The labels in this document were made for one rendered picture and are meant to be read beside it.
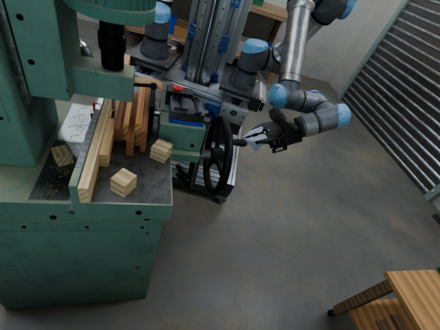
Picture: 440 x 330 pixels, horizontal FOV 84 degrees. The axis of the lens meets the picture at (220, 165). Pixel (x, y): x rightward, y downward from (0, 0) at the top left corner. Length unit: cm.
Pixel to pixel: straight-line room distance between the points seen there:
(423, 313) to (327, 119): 92
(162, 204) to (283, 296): 121
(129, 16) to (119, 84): 18
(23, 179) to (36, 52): 32
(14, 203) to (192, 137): 47
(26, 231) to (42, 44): 49
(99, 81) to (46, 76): 11
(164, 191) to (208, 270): 98
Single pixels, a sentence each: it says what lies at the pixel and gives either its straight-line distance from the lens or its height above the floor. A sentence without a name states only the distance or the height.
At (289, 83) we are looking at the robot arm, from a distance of 89.
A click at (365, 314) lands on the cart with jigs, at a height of 18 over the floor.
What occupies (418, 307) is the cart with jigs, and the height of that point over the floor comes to 53.
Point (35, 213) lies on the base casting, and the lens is 78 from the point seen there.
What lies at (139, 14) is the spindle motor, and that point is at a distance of 58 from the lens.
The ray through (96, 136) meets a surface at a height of 95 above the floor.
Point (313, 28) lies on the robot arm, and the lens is 118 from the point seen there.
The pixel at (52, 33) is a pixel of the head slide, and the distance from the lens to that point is 62.
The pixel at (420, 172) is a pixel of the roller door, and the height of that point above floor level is 13.
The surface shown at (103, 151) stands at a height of 94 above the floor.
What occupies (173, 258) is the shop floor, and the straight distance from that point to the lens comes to 152.
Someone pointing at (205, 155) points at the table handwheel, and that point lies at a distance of 85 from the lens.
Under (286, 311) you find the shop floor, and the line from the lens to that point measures 164.
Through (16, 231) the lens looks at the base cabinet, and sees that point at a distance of 87.
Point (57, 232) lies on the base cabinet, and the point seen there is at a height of 66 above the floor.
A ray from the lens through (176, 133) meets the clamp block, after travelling 72.
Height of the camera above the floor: 138
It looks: 42 degrees down
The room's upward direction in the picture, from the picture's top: 22 degrees clockwise
